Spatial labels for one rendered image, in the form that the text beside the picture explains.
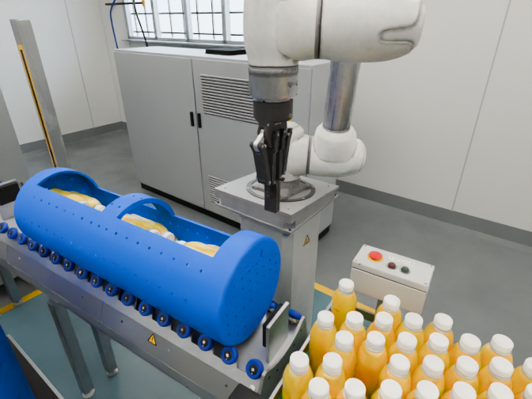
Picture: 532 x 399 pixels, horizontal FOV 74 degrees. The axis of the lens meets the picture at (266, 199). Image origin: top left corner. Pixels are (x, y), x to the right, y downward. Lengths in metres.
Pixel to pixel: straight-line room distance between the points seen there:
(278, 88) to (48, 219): 0.87
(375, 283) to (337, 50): 0.65
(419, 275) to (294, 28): 0.70
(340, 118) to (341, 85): 0.12
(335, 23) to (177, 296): 0.65
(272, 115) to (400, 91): 2.84
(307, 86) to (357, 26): 1.74
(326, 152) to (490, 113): 2.17
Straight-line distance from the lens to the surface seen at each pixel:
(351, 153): 1.35
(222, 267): 0.80
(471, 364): 0.89
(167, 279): 0.88
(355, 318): 0.89
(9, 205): 1.88
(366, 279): 1.04
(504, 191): 3.49
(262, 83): 0.63
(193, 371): 1.06
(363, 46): 0.61
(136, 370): 2.24
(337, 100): 1.26
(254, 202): 1.34
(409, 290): 1.02
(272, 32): 0.61
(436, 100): 3.38
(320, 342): 0.90
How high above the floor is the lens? 1.70
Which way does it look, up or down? 27 degrees down
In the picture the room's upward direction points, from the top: straight up
